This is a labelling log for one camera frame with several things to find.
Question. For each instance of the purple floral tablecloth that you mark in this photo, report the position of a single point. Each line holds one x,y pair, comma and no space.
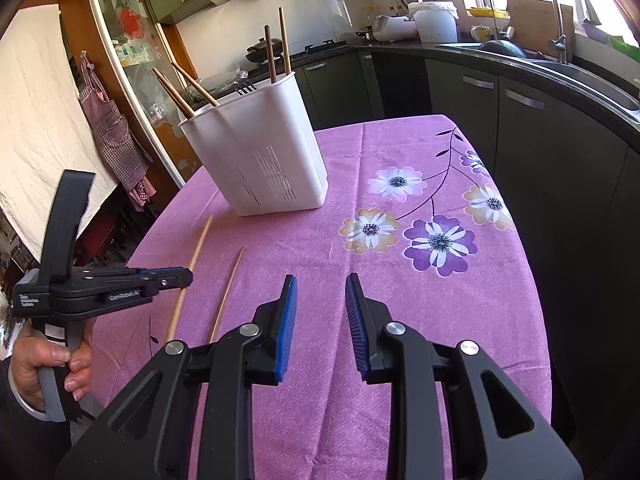
310,240

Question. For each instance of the black gas stove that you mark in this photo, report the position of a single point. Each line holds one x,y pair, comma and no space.
320,49

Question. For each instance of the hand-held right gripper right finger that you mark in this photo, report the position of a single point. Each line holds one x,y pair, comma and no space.
356,330

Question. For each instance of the stainless steel sink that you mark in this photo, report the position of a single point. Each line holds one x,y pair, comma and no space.
600,85

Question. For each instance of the small steel faucet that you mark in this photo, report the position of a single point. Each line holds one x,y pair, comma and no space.
492,7

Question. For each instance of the wooden cutting board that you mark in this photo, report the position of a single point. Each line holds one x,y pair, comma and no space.
532,22

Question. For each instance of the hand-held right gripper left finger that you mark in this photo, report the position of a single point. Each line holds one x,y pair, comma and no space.
285,330

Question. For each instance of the white rice cooker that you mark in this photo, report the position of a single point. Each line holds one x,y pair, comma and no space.
395,27

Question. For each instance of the wooden chopstick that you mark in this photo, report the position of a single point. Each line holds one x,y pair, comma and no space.
227,290
201,244
172,91
285,40
270,55
195,85

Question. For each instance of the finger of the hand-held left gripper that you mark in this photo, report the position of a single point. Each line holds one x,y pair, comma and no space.
135,296
130,276

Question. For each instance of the black wok with lid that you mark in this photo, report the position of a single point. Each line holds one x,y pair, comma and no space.
260,50

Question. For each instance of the checked apron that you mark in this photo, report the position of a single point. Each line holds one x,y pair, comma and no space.
115,130

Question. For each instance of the green plastic containers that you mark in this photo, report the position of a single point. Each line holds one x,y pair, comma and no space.
625,46

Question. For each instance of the clear bag of vegetables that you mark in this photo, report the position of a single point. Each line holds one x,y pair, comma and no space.
220,82

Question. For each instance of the white plastic bucket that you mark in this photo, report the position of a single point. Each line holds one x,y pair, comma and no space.
434,25

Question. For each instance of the black kitchen countertop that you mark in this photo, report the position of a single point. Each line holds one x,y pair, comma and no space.
400,46

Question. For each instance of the person's left forearm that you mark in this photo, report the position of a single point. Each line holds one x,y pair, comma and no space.
45,450

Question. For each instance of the white hanging cloth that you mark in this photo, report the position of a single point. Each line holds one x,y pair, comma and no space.
40,110

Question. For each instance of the dark green base cabinets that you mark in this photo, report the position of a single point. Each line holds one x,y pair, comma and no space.
550,185

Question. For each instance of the white plastic utensil holder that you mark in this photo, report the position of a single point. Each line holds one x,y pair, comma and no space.
260,150

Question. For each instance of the yellow basket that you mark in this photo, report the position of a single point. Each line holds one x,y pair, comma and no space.
485,11

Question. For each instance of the dark wooden chair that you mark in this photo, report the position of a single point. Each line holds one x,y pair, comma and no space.
115,230

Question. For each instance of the tall steel faucet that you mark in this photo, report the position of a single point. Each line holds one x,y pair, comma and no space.
560,45

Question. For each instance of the person's left hand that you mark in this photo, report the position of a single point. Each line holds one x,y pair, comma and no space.
30,355

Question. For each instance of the black fork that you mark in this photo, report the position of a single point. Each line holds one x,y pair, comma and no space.
245,89

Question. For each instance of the yellow mug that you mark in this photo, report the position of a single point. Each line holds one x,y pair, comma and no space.
480,34

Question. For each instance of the dark pan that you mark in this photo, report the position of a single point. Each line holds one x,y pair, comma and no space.
502,49

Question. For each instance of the frosted glass sliding door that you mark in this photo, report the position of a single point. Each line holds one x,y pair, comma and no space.
140,85

